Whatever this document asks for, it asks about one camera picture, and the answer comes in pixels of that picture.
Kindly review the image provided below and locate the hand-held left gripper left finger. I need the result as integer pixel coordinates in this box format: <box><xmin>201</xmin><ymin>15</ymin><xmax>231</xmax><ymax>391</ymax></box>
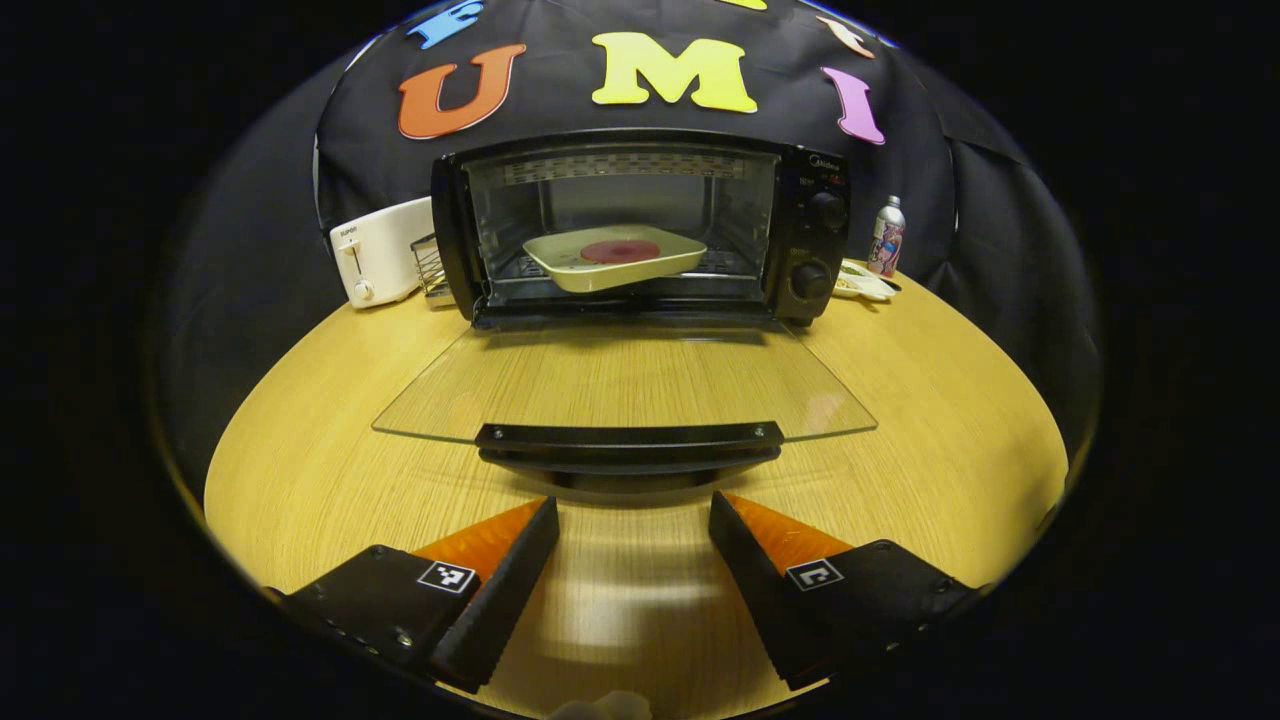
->
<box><xmin>265</xmin><ymin>496</ymin><xmax>561</xmax><ymax>694</ymax></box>

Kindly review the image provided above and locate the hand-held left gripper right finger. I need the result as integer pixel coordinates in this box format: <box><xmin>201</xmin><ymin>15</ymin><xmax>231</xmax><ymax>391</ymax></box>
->
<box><xmin>708</xmin><ymin>490</ymin><xmax>991</xmax><ymax>691</ymax></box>

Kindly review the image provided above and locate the white square food tray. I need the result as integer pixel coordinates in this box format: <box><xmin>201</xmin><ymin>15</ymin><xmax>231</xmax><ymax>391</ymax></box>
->
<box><xmin>522</xmin><ymin>224</ymin><xmax>709</xmax><ymax>294</ymax></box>

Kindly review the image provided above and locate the pink ham slice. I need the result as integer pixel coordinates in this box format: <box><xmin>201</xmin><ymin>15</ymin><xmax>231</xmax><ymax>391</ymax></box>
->
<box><xmin>580</xmin><ymin>239</ymin><xmax>663</xmax><ymax>265</ymax></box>

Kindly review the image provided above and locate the black electric oven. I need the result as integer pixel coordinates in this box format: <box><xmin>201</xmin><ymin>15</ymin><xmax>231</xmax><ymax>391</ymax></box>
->
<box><xmin>372</xmin><ymin>128</ymin><xmax>879</xmax><ymax>493</ymax></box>

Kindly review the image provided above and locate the white divided snack dish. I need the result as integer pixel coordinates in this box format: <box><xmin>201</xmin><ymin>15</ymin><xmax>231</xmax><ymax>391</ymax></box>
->
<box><xmin>832</xmin><ymin>260</ymin><xmax>899</xmax><ymax>303</ymax></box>

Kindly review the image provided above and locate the white toaster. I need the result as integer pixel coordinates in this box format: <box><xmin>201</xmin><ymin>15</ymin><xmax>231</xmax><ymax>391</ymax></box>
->
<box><xmin>329</xmin><ymin>196</ymin><xmax>438</xmax><ymax>310</ymax></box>

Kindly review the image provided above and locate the silver spray bottle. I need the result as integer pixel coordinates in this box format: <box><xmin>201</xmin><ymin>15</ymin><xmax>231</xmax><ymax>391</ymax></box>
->
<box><xmin>867</xmin><ymin>195</ymin><xmax>907</xmax><ymax>279</ymax></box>

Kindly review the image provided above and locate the wire rack basket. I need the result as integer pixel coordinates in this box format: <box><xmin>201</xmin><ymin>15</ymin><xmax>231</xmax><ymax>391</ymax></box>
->
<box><xmin>410</xmin><ymin>233</ymin><xmax>453</xmax><ymax>301</ymax></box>

